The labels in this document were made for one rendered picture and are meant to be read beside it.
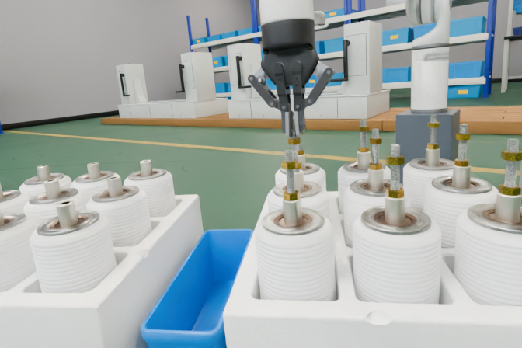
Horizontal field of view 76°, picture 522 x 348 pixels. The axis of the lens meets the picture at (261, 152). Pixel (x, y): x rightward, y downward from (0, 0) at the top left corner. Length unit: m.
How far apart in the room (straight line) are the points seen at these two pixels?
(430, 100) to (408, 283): 0.68
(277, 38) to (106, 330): 0.42
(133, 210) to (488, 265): 0.49
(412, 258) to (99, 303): 0.36
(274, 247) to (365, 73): 2.40
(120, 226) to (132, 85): 4.48
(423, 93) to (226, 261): 0.67
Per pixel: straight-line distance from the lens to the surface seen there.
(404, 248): 0.38
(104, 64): 7.37
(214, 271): 0.77
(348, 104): 2.71
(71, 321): 0.50
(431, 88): 1.01
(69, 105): 7.01
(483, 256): 0.43
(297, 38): 0.47
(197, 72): 3.88
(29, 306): 0.52
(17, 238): 0.58
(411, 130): 1.01
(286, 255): 0.38
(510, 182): 0.44
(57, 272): 0.52
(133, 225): 0.60
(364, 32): 2.74
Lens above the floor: 0.42
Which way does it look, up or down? 12 degrees down
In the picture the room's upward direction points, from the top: 5 degrees counter-clockwise
